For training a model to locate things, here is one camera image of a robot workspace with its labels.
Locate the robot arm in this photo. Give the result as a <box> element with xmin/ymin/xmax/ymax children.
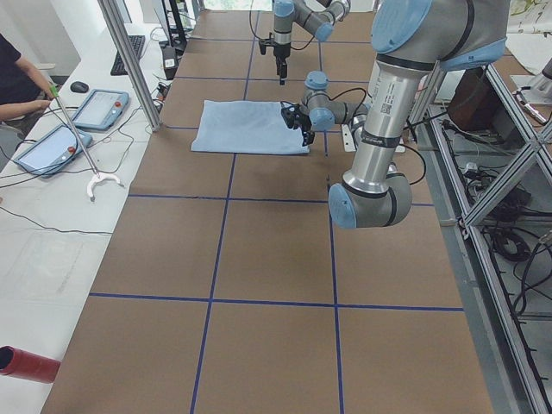
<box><xmin>281</xmin><ymin>1</ymin><xmax>510</xmax><ymax>229</ymax></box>
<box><xmin>258</xmin><ymin>0</ymin><xmax>351</xmax><ymax>85</ymax></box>

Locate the black keyboard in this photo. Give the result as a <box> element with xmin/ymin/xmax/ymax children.
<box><xmin>110</xmin><ymin>34</ymin><xmax>147</xmax><ymax>77</ymax></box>

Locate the aluminium frame post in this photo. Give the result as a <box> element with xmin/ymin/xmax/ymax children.
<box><xmin>97</xmin><ymin>0</ymin><xmax>161</xmax><ymax>132</ymax></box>

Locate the teach pendant tablet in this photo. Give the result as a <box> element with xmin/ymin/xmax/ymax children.
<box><xmin>14</xmin><ymin>125</ymin><xmax>82</xmax><ymax>176</ymax></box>
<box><xmin>72</xmin><ymin>89</ymin><xmax>129</xmax><ymax>131</ymax></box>

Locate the upper teach pendant tablet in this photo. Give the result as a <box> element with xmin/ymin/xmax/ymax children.
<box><xmin>72</xmin><ymin>89</ymin><xmax>129</xmax><ymax>131</ymax></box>

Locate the black computer mouse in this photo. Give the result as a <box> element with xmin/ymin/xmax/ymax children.
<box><xmin>70</xmin><ymin>81</ymin><xmax>90</xmax><ymax>93</ymax></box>

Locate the aluminium frame rack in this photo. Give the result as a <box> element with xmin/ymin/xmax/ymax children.
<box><xmin>410</xmin><ymin>53</ymin><xmax>551</xmax><ymax>413</ymax></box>

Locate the lower teach pendant tablet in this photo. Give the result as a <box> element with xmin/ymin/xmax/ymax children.
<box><xmin>14</xmin><ymin>125</ymin><xmax>82</xmax><ymax>176</ymax></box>

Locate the person in dark shirt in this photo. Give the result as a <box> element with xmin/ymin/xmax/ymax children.
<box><xmin>1</xmin><ymin>35</ymin><xmax>53</xmax><ymax>135</ymax></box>

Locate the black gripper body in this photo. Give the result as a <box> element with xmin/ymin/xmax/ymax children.
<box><xmin>280</xmin><ymin>101</ymin><xmax>311</xmax><ymax>134</ymax></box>
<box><xmin>258</xmin><ymin>32</ymin><xmax>290</xmax><ymax>60</ymax></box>

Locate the black braided left cable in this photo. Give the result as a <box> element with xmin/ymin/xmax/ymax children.
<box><xmin>327</xmin><ymin>87</ymin><xmax>372</xmax><ymax>104</ymax></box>

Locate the red cylinder tube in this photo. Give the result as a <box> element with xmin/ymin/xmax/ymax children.
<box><xmin>1</xmin><ymin>346</ymin><xmax>60</xmax><ymax>384</ymax></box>

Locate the blue tape line crosswise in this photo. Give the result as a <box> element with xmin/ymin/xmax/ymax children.
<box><xmin>88</xmin><ymin>292</ymin><xmax>464</xmax><ymax>313</ymax></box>

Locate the reacher grabber stick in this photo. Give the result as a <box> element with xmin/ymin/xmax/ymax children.
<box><xmin>49</xmin><ymin>83</ymin><xmax>123</xmax><ymax>202</ymax></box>

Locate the light blue t-shirt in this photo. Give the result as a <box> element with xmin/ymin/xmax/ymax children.
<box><xmin>191</xmin><ymin>100</ymin><xmax>310</xmax><ymax>155</ymax></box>

